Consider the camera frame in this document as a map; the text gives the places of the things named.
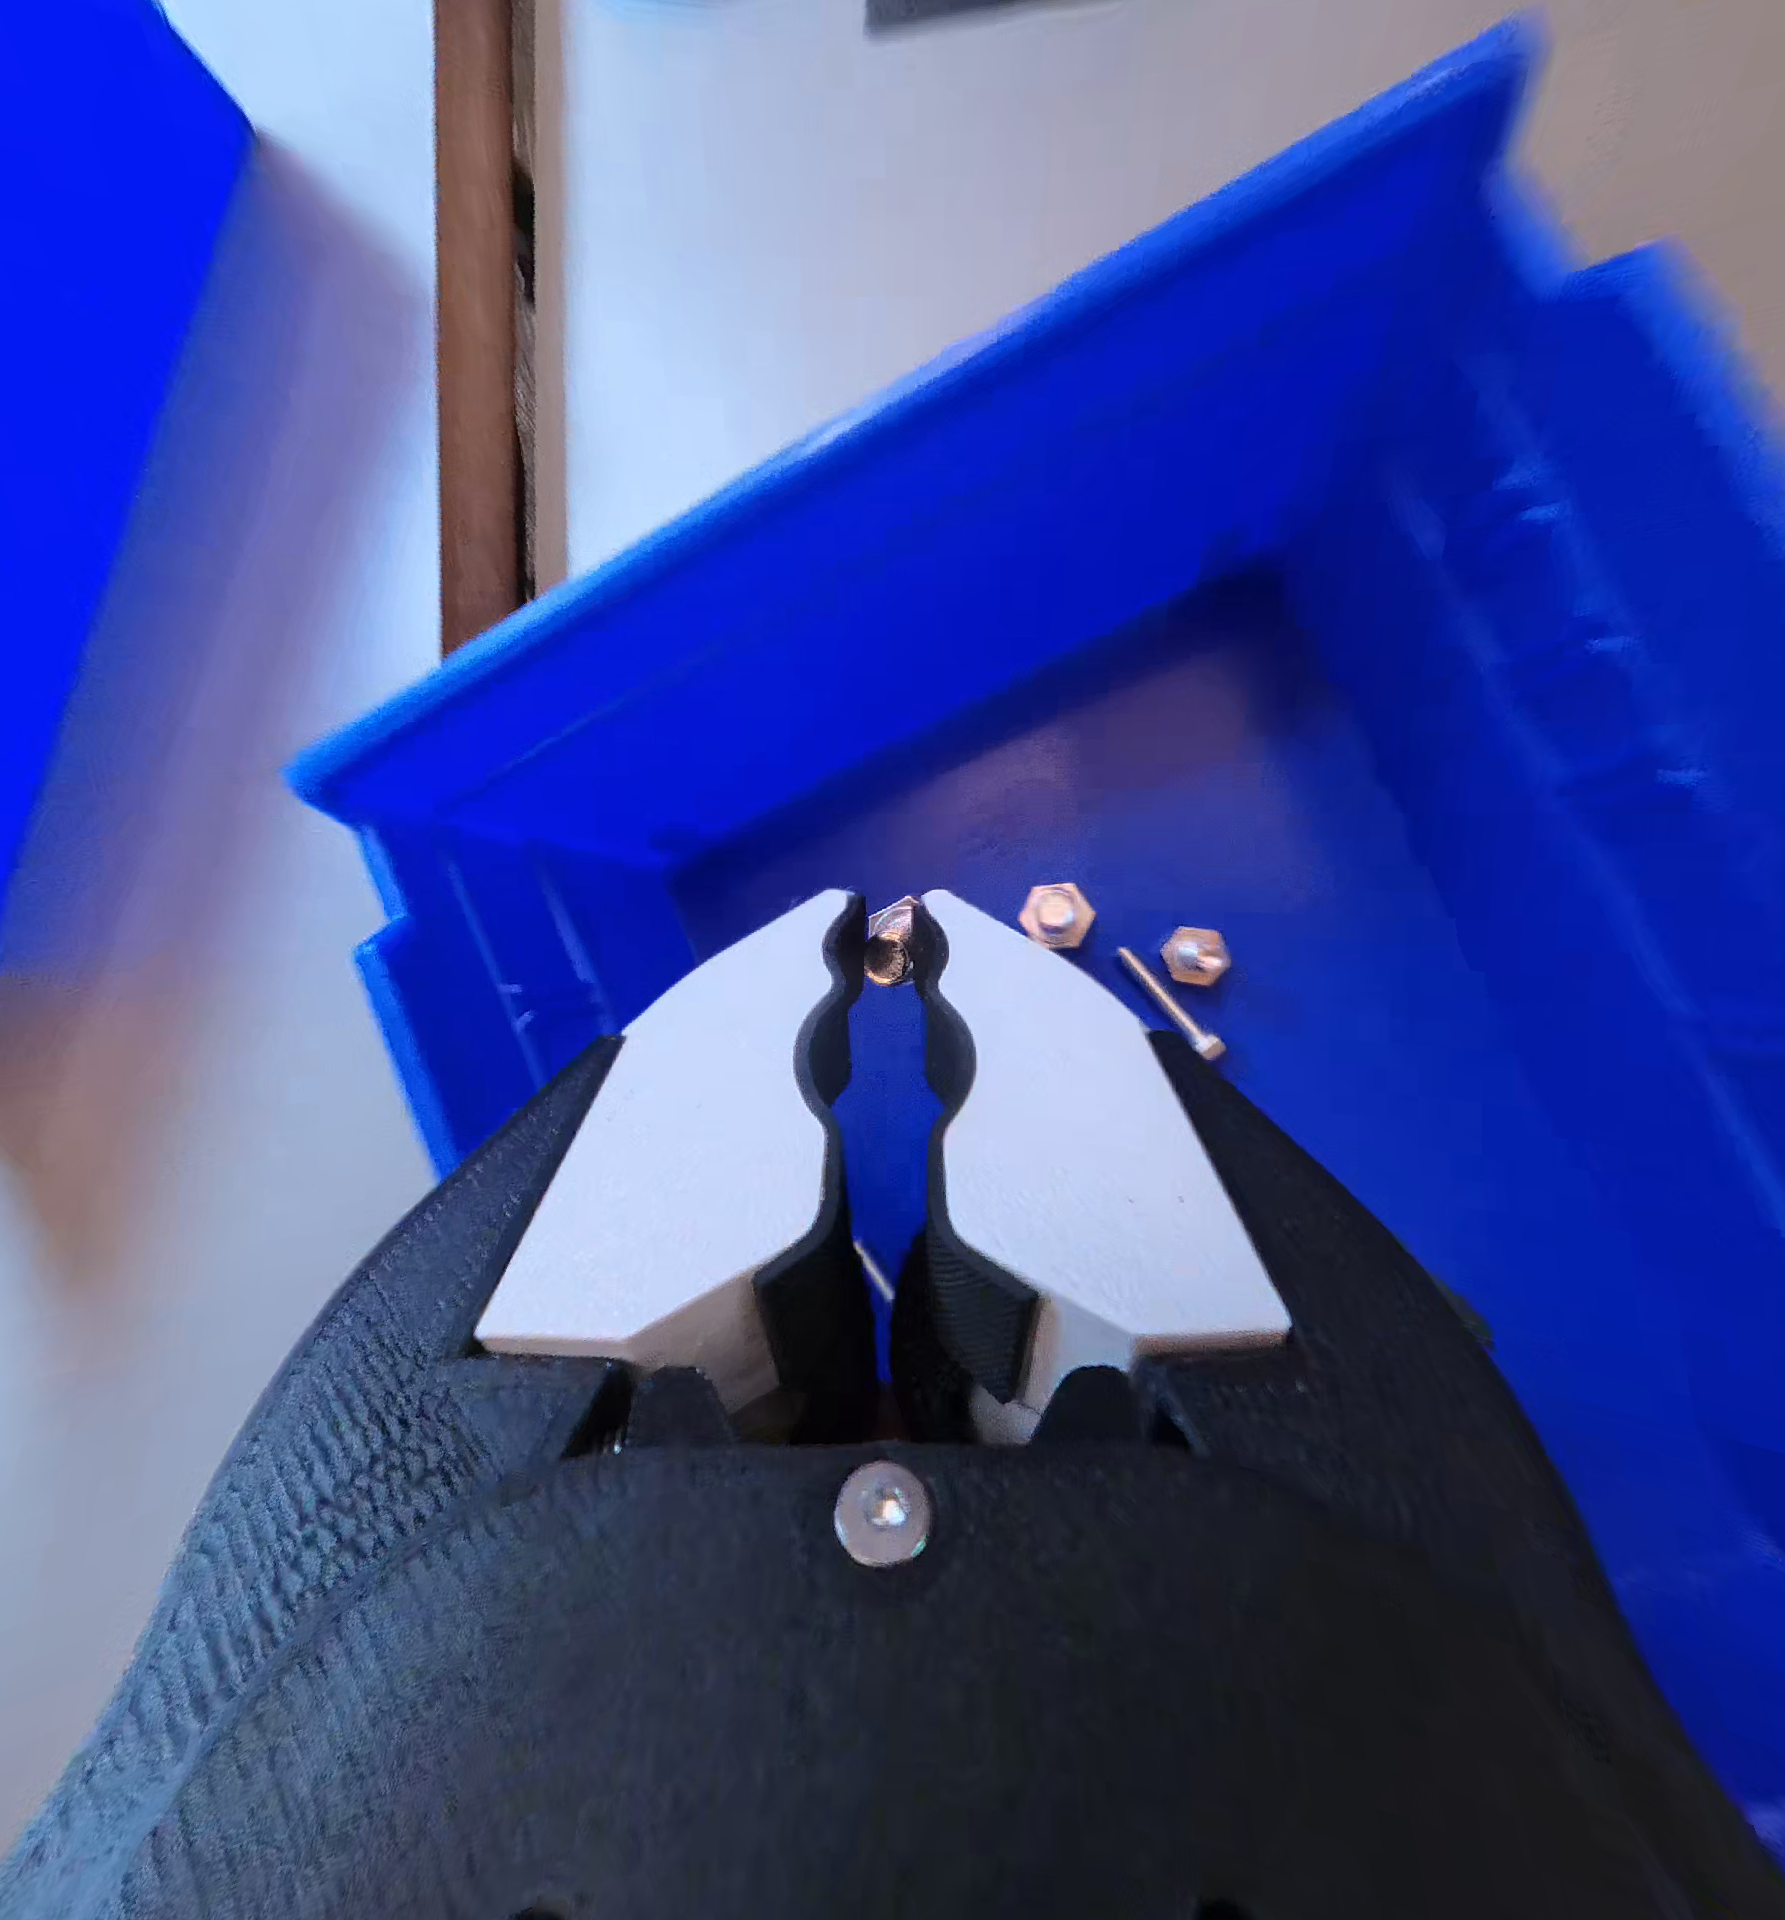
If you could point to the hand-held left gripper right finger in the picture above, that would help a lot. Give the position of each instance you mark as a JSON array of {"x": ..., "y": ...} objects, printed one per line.
[{"x": 1116, "y": 1172}]

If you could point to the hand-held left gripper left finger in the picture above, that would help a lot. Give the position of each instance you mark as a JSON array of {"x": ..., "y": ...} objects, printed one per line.
[{"x": 654, "y": 1172}]

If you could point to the thin long steel bolt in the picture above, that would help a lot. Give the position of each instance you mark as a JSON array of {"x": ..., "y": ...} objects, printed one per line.
[{"x": 1169, "y": 1003}]

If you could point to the short steel bolt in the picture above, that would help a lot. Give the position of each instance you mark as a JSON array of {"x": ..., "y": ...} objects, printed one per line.
[
  {"x": 1054, "y": 916},
  {"x": 1198, "y": 956}
]

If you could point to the large steel bolt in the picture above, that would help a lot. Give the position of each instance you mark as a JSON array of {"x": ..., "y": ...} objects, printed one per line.
[{"x": 888, "y": 959}]

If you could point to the blue plastic bin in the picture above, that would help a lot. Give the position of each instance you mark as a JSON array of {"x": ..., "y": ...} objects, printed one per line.
[
  {"x": 1282, "y": 750},
  {"x": 53, "y": 453}
]

